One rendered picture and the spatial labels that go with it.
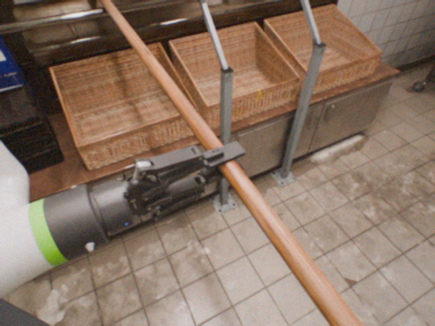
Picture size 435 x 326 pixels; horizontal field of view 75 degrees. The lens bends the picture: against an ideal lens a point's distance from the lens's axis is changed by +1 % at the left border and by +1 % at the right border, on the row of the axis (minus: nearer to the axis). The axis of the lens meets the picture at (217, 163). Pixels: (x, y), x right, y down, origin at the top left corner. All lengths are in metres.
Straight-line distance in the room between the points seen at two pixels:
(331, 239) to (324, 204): 0.24
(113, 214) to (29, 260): 0.11
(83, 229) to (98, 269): 1.38
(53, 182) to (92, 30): 0.73
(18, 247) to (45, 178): 1.04
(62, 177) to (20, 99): 0.37
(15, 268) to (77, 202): 0.10
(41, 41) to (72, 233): 1.26
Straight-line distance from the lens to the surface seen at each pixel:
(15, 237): 0.42
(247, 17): 1.90
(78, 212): 0.41
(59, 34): 1.58
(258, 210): 0.41
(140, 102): 1.68
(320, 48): 1.45
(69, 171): 1.43
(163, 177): 0.43
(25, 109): 1.43
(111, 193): 0.41
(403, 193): 2.28
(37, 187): 1.43
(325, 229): 1.88
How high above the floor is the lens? 1.55
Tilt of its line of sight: 48 degrees down
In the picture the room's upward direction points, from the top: straight up
